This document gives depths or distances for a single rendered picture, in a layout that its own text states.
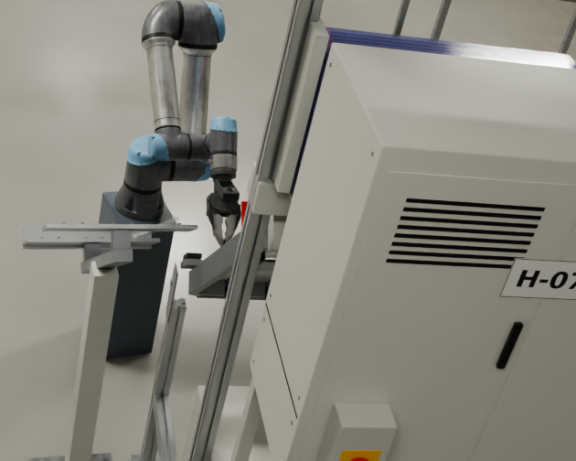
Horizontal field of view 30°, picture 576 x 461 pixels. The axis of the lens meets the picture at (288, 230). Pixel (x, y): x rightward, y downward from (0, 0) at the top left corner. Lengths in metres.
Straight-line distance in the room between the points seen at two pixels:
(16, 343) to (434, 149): 2.30
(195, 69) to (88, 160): 1.44
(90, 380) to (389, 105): 1.46
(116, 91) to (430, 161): 3.63
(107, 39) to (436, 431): 3.92
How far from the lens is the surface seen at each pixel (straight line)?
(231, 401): 2.63
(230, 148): 2.93
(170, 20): 3.12
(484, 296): 1.74
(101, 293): 2.64
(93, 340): 2.74
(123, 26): 5.70
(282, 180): 1.94
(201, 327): 3.77
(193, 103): 3.20
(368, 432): 1.80
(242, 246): 2.08
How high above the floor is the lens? 2.43
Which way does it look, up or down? 34 degrees down
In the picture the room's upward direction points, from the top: 15 degrees clockwise
